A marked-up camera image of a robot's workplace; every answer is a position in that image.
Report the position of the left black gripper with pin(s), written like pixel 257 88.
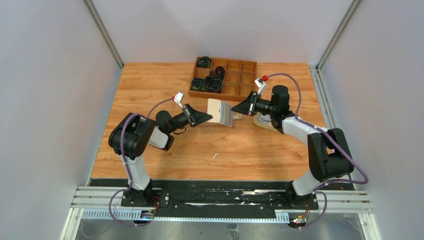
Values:
pixel 191 115

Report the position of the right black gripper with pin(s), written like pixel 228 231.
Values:
pixel 252 103

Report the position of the white leather card holder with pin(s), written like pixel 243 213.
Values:
pixel 221 112

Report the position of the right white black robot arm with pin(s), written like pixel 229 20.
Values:
pixel 328 151

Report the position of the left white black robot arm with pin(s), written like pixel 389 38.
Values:
pixel 135 132

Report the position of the beige plate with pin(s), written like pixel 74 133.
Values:
pixel 264 121

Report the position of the wooden compartment tray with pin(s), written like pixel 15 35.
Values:
pixel 238 81

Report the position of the dark coiled belt bottom-left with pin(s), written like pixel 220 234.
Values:
pixel 198 84

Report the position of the black coiled belt bottom-middle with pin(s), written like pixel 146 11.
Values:
pixel 213 84

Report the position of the black coiled belt middle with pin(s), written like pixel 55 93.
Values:
pixel 219 72

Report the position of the black coiled belt top-left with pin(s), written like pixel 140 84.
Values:
pixel 203 62

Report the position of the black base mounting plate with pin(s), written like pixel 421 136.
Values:
pixel 197 199

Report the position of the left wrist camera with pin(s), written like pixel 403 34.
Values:
pixel 178 98

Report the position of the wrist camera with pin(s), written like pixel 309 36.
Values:
pixel 261 83
pixel 178 98

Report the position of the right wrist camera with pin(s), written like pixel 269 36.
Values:
pixel 261 83

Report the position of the right aluminium corner post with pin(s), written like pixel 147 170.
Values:
pixel 349 14

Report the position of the aluminium corner post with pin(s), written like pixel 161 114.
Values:
pixel 349 14
pixel 92 11

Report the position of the right side aluminium rail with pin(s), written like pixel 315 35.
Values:
pixel 323 97

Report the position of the aluminium frame rail front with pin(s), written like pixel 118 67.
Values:
pixel 91 203

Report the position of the left aluminium corner post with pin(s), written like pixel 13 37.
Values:
pixel 92 11

